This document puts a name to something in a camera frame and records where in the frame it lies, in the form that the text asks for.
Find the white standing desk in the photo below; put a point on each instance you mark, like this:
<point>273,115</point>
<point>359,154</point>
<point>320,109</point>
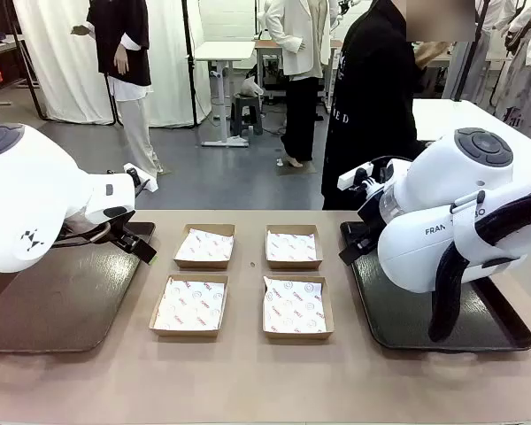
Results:
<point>223,51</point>

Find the black slanted stand pole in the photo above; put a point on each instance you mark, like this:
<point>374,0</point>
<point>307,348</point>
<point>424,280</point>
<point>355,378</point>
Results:
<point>470,57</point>

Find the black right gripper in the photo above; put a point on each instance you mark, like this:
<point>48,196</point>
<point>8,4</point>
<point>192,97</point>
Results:
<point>371,219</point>

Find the brown paper food box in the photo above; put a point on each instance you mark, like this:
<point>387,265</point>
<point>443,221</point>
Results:
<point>203,264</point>
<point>296,335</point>
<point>292,265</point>
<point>186,334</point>

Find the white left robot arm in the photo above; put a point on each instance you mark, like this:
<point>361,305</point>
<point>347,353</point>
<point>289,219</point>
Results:
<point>26,186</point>

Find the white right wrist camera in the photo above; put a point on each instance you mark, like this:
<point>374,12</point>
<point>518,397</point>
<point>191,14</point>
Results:
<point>349,179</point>

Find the white plastic bag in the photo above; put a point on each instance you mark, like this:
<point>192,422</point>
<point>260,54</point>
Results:
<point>250,86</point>

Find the large white table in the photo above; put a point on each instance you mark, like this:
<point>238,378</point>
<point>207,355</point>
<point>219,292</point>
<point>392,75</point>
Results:
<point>469,115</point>

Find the white fabric curtain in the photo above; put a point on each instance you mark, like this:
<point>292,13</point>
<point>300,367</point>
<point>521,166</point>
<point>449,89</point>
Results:
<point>48,66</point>

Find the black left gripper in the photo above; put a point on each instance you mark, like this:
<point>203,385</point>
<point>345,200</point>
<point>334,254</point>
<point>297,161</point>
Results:
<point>123,228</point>

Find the black light stand pole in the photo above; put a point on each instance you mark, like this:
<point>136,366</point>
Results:
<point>187,66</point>

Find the person's right hand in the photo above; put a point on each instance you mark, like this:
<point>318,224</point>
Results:
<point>427,53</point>

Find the grey equipment table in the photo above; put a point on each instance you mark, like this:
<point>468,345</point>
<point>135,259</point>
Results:
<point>270,66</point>

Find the black hanging bag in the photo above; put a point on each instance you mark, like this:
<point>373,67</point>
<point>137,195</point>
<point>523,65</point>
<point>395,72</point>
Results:
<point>515,37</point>

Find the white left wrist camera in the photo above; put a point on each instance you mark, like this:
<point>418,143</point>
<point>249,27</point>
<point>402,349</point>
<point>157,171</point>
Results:
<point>148,185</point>

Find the black clothes rack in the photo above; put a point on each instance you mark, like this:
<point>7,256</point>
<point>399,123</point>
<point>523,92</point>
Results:
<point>24,66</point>

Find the person torso in black shirt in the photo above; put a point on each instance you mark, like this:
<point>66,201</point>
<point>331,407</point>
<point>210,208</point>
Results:
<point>367,110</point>

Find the mannequin in white jacket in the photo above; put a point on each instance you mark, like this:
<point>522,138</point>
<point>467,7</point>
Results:
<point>292,35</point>

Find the mannequin in black top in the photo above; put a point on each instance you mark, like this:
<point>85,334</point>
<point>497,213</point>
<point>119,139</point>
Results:
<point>124,44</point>

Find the grey plastic stool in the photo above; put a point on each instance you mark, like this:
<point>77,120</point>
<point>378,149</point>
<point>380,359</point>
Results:
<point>246,110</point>

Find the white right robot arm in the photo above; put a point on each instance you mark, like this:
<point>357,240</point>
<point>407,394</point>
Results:
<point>447,177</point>

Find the pale printed hanging robe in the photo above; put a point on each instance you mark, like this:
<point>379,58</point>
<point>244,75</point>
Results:
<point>517,88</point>

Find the white red-printed paper liner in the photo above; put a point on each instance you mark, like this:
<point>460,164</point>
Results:
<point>292,245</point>
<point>190,305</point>
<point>294,305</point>
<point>205,245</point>

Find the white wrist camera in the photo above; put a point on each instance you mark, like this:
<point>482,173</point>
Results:
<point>349,179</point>
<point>148,185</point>

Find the grey hanging robe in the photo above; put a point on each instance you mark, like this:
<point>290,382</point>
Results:
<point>478,66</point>

